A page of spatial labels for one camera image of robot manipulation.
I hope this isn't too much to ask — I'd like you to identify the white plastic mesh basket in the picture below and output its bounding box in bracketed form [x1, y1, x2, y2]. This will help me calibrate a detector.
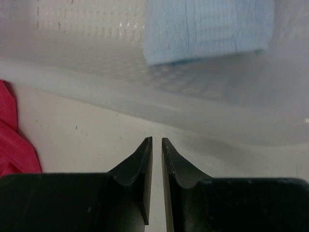
[0, 0, 309, 145]

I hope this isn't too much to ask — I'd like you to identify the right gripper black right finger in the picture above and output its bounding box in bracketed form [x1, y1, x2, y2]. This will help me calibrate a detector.
[162, 138, 309, 232]

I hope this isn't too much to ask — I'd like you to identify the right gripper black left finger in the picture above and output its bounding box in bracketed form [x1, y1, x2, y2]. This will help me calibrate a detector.
[0, 137, 153, 232]

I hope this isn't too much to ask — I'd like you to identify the red towel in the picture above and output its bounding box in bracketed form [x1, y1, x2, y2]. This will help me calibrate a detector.
[0, 81, 42, 176]

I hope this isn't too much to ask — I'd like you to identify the light blue towel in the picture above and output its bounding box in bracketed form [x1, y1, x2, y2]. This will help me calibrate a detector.
[143, 0, 275, 66]

